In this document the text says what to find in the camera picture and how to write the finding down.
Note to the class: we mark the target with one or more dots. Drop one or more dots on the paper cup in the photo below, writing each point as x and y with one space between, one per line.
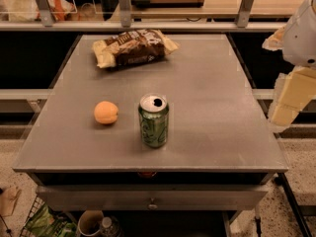
89 223

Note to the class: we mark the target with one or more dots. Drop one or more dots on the grey table drawer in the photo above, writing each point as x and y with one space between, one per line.
151 197

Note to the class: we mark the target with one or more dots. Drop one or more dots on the wire basket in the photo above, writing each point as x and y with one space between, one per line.
37 204

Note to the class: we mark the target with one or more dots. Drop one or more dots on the green soda can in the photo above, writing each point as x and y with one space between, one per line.
153 110

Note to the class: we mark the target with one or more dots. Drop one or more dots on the orange fruit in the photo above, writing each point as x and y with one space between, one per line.
106 112

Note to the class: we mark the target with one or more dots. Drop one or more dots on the green bag in basket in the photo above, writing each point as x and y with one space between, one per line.
45 223

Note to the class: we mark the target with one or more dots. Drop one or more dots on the metal railing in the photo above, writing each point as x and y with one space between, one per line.
165 26

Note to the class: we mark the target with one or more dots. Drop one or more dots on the plastic bottle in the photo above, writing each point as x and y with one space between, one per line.
109 227

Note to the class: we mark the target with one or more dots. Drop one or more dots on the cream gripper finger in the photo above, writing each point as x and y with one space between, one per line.
292 93
275 41

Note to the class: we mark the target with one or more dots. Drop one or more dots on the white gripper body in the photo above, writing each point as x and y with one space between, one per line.
300 44

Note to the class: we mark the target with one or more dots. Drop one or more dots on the brown paper bag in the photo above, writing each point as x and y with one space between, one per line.
8 200

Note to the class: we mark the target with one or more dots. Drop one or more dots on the brown chip bag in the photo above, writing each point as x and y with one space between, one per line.
133 47

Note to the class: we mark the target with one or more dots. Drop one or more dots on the orange white bag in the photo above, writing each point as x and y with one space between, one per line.
31 10

